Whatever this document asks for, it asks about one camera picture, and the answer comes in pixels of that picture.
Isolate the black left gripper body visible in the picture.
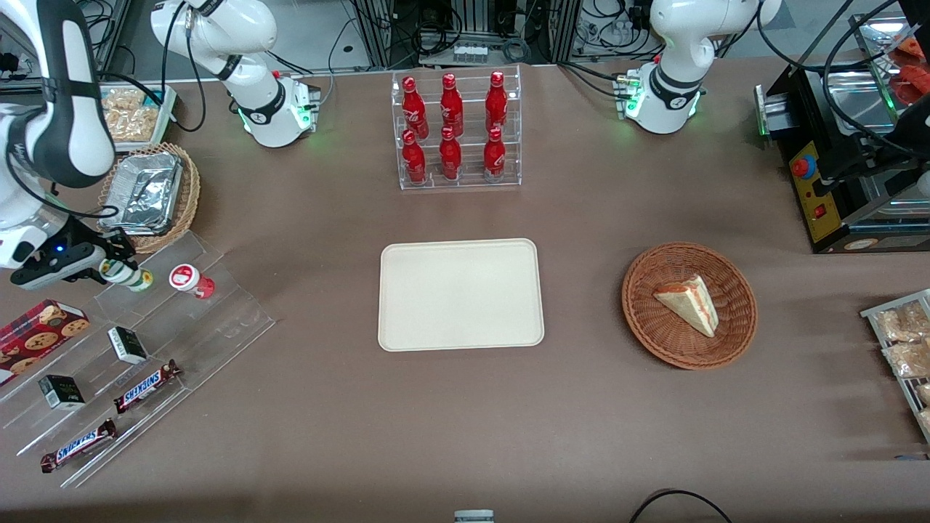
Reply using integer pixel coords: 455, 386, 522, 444
889, 93, 930, 158

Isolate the green gum bottle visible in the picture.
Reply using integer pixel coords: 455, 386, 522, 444
100, 259, 155, 293

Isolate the cream plastic tray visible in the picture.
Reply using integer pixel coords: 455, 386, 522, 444
378, 238, 546, 353

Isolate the black yellow food warmer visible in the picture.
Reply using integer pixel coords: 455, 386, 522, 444
754, 13, 930, 255

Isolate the aluminium foil container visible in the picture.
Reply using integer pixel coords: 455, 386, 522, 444
100, 151, 183, 237

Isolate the red cookie box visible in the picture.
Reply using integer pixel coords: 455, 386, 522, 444
0, 299, 92, 386

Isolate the small black box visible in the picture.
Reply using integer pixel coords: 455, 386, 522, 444
108, 327, 148, 365
38, 375, 86, 411

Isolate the red-white yogurt cup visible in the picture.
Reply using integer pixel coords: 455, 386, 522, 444
169, 264, 216, 300

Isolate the oval light wicker basket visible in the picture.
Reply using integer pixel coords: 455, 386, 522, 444
97, 142, 202, 255

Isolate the Snickers bar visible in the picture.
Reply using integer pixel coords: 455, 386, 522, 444
40, 419, 117, 474
114, 360, 182, 415

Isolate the clear acrylic stepped stand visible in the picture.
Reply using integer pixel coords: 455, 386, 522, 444
0, 231, 277, 489

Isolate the bag of beige snacks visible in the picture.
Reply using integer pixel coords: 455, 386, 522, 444
102, 87, 161, 143

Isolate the white snack container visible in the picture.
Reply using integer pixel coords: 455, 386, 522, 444
97, 82, 179, 154

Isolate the wrapped triangle sandwich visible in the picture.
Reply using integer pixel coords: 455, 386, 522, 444
652, 274, 720, 338

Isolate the round brown wicker basket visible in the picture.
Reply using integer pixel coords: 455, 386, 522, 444
621, 242, 759, 371

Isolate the red cola bottle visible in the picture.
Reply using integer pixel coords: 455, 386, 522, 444
440, 73, 464, 139
402, 129, 427, 184
439, 126, 463, 181
402, 76, 429, 140
485, 70, 509, 134
483, 127, 506, 182

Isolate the clear acrylic bottle rack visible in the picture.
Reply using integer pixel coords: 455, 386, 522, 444
391, 64, 522, 191

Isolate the grey wire snack rack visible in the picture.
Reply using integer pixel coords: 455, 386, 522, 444
861, 289, 930, 444

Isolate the black cable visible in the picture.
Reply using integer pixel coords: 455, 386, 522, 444
98, 15, 209, 134
628, 490, 735, 523

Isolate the aluminium frame rack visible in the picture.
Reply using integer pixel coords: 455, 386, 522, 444
349, 0, 582, 70

